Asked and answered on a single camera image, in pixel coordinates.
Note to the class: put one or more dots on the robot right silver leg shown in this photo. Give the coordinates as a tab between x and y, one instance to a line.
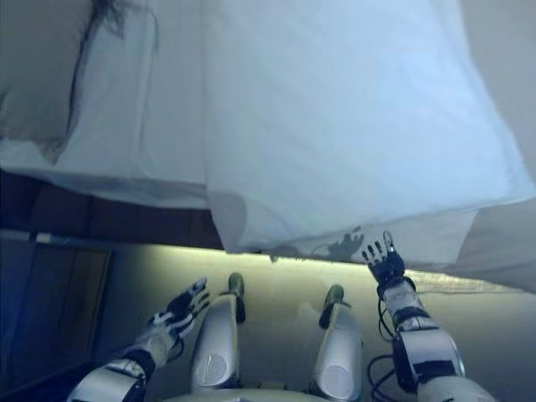
339	347

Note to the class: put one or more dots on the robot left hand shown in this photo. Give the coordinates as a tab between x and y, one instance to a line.
182	307

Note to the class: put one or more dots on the brown padded headboard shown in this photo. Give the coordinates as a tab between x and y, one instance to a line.
125	222

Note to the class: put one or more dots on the robot right silver arm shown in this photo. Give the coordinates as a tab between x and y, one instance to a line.
427	343

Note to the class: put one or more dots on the robot left silver arm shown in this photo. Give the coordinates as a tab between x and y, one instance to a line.
109	381

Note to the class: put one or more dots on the beige bed cover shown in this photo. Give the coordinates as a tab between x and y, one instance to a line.
502	243

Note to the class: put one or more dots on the white duvet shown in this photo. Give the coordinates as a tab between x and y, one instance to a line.
335	125

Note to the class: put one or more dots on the wooden nightstand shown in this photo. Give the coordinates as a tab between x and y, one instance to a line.
54	301

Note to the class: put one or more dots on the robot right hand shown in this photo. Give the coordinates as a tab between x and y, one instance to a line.
387	268

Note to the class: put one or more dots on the robot white torso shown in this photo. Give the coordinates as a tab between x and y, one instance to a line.
268	395

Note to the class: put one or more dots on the grey fringed cushion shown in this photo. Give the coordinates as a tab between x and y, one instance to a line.
109	17

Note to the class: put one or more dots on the large beige pillow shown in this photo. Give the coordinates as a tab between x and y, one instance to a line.
33	75

